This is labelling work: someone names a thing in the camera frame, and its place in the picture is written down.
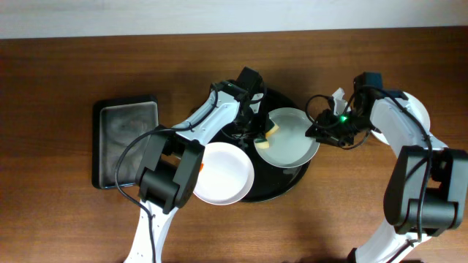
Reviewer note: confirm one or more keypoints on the metal soapy water tray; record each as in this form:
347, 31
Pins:
115, 123

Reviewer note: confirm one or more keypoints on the white plate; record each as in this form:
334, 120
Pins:
417, 109
227, 175
288, 147

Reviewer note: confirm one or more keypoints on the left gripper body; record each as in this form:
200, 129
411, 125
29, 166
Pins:
247, 128

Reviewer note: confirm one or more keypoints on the round black serving tray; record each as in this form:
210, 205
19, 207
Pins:
269, 181

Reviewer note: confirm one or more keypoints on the white plate bottom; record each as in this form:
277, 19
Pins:
227, 175

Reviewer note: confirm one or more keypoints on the green yellow sponge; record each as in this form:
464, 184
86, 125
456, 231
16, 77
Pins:
268, 135

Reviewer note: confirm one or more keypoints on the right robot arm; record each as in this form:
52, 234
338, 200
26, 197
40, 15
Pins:
427, 190

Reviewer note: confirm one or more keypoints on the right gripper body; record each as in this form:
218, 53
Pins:
322, 128

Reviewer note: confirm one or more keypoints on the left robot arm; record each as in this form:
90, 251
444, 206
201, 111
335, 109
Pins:
171, 162

